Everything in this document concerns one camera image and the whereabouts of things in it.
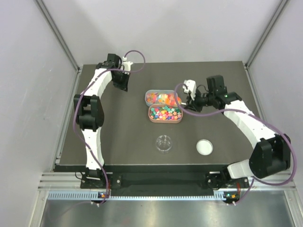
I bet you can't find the clear oval gummy box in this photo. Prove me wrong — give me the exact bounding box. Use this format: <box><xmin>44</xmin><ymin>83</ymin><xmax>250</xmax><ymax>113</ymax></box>
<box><xmin>145</xmin><ymin>90</ymin><xmax>174</xmax><ymax>106</ymax></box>

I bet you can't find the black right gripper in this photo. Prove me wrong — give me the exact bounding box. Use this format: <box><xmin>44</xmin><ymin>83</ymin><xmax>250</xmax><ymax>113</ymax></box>
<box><xmin>184</xmin><ymin>88</ymin><xmax>215</xmax><ymax>113</ymax></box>

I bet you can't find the white round jar lid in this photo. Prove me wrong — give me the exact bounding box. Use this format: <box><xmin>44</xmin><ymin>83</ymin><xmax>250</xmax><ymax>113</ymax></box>
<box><xmin>196</xmin><ymin>139</ymin><xmax>213</xmax><ymax>156</ymax></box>

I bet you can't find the right aluminium corner post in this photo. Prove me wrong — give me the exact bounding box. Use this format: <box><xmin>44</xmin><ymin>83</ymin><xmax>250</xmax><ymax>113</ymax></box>
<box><xmin>244</xmin><ymin>0</ymin><xmax>290</xmax><ymax>69</ymax></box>

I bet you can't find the clear round glass jar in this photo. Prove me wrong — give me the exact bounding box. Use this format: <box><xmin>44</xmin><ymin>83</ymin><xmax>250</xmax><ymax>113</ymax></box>
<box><xmin>156</xmin><ymin>135</ymin><xmax>172</xmax><ymax>154</ymax></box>

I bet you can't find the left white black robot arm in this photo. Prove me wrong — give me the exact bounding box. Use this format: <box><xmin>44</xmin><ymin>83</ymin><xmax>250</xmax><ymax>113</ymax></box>
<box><xmin>73</xmin><ymin>53</ymin><xmax>133</xmax><ymax>189</ymax></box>

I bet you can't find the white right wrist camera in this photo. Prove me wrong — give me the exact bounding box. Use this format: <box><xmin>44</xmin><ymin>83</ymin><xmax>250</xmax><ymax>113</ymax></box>
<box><xmin>182</xmin><ymin>79</ymin><xmax>196</xmax><ymax>100</ymax></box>

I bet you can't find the grey slotted cable duct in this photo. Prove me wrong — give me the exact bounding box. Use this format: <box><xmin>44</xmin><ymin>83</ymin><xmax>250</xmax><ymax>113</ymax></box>
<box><xmin>47</xmin><ymin>191</ymin><xmax>237</xmax><ymax>201</ymax></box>

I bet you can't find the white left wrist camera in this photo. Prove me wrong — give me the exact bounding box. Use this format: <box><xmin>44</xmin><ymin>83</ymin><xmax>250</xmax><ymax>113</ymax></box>
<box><xmin>121</xmin><ymin>61</ymin><xmax>133</xmax><ymax>71</ymax></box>

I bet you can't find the left aluminium corner post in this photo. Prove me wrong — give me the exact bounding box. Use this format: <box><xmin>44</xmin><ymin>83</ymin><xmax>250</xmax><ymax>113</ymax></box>
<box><xmin>34</xmin><ymin>0</ymin><xmax>80</xmax><ymax>72</ymax></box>

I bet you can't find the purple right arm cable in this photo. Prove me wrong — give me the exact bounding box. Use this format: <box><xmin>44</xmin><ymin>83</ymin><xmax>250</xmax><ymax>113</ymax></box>
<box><xmin>174</xmin><ymin>83</ymin><xmax>299</xmax><ymax>206</ymax></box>

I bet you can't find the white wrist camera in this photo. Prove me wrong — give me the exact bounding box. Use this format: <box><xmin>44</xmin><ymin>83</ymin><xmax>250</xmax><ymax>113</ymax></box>
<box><xmin>121</xmin><ymin>61</ymin><xmax>133</xmax><ymax>71</ymax></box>
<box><xmin>182</xmin><ymin>79</ymin><xmax>196</xmax><ymax>100</ymax></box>

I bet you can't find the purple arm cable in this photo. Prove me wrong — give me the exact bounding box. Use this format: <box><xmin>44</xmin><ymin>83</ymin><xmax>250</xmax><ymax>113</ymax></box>
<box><xmin>73</xmin><ymin>50</ymin><xmax>146</xmax><ymax>204</ymax></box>
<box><xmin>174</xmin><ymin>83</ymin><xmax>299</xmax><ymax>206</ymax></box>

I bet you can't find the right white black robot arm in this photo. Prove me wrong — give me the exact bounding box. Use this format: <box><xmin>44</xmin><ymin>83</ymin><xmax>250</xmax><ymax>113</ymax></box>
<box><xmin>182</xmin><ymin>75</ymin><xmax>291</xmax><ymax>187</ymax></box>

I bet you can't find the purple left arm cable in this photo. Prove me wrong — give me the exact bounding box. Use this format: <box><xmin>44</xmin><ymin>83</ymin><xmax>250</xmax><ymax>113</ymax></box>
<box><xmin>73</xmin><ymin>50</ymin><xmax>146</xmax><ymax>204</ymax></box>

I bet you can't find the aluminium corner post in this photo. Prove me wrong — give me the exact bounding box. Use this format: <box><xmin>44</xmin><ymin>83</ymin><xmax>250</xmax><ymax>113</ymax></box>
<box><xmin>34</xmin><ymin>0</ymin><xmax>80</xmax><ymax>72</ymax></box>
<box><xmin>244</xmin><ymin>0</ymin><xmax>290</xmax><ymax>69</ymax></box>

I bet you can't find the pink oval candy box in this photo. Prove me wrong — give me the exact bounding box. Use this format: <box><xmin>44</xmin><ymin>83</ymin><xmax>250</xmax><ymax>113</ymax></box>
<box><xmin>148</xmin><ymin>104</ymin><xmax>183</xmax><ymax>123</ymax></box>

